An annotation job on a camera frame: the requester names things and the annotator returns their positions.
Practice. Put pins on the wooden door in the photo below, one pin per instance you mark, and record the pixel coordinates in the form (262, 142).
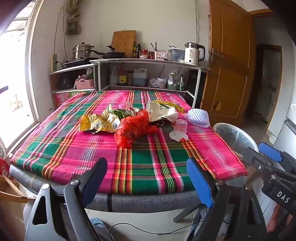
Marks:
(231, 58)

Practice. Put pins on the white power strip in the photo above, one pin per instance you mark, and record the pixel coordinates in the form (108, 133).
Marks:
(54, 62)

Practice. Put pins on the tall white kitchen shelf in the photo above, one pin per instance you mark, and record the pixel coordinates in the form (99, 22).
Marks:
(148, 62)

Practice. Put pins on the steel steamer pot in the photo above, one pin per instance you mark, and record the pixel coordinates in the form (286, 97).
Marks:
(81, 51)

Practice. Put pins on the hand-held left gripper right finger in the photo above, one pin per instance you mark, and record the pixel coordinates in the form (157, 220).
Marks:
(201, 183)

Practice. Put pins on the pink basket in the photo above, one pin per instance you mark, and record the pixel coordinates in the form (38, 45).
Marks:
(84, 84)

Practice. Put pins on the grey bin liner bag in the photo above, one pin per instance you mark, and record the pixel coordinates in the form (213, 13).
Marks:
(238, 141)

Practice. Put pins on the bundle of chopsticks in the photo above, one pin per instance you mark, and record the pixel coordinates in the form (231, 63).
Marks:
(154, 46)

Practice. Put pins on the white fridge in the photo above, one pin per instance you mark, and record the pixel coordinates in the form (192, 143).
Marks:
(285, 132)

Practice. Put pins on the crumpled clear plastic bag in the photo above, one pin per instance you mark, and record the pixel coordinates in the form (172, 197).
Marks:
(153, 83)

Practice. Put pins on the hanging grey cloth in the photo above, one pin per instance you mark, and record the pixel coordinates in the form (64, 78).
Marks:
(73, 20)

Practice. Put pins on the green snack bag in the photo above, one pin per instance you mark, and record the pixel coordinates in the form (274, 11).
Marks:
(122, 113)

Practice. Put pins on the red sauce jar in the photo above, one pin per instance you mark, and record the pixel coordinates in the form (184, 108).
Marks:
(151, 55)
(144, 54)

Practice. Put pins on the pink utensil box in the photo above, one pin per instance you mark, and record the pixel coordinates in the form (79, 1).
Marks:
(161, 55)

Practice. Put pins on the dark oil bottle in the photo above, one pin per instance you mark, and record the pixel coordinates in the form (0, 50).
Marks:
(134, 51)
(138, 51)

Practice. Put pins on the window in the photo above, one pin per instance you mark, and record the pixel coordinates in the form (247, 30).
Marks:
(16, 81)

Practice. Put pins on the wooden cutting board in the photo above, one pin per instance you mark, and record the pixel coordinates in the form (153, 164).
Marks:
(123, 42)

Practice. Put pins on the clear plastic bottle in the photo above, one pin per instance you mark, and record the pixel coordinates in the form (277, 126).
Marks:
(113, 77)

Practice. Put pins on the white jug with dark liquid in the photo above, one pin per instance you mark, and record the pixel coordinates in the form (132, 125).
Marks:
(140, 78)

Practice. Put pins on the white trash bin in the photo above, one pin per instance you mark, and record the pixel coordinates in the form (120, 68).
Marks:
(227, 127)

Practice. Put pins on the plaid blanket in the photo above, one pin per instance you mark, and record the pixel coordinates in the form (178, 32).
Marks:
(138, 162)

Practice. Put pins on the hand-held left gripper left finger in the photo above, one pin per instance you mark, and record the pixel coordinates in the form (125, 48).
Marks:
(93, 183)

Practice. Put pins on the yellow green packet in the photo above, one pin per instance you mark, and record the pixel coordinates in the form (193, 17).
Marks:
(176, 106)

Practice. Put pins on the white electric kettle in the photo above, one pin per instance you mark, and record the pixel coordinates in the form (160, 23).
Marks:
(192, 54)

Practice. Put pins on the white plastic tub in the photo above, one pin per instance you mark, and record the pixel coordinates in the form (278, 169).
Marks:
(162, 82)

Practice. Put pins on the black frying pan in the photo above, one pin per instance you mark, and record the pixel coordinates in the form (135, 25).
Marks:
(113, 55)

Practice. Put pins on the person's right hand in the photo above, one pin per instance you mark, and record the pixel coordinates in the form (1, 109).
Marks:
(276, 220)

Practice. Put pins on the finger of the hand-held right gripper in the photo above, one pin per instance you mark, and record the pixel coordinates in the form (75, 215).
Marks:
(270, 151)
(256, 158)

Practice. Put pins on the dark blender base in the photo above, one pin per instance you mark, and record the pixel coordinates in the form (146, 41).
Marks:
(64, 83)

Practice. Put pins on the black induction cooker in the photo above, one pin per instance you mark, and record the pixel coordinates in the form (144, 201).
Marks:
(76, 62)

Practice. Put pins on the dark foil wrapper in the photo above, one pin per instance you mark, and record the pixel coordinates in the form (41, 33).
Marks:
(160, 124)

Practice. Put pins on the red carton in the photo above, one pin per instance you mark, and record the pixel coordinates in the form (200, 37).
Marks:
(62, 99)

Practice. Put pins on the soy sauce bottle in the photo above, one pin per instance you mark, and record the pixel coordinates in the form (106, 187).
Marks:
(122, 77)

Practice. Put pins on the grey metal table leg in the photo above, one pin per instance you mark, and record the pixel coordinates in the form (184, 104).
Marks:
(187, 212)

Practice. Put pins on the clear storage container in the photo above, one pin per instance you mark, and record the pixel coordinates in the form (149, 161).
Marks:
(175, 55)

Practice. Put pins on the yellow snack bag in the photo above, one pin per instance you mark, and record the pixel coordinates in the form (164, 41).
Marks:
(99, 121)

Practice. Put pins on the white yellow packaging bag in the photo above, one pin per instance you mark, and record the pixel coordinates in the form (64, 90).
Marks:
(159, 111)

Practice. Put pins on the low white shelf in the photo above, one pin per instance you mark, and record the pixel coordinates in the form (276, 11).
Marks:
(69, 69)

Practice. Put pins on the red plastic bag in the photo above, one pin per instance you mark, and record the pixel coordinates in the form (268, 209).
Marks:
(131, 127)

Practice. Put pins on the clear bag of food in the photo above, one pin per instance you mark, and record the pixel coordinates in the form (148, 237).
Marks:
(173, 80)

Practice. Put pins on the clear plastic cup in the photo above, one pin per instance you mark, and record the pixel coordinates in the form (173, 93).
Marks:
(180, 129)

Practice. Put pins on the white foam fruit net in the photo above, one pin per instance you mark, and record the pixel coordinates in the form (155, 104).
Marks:
(198, 118)

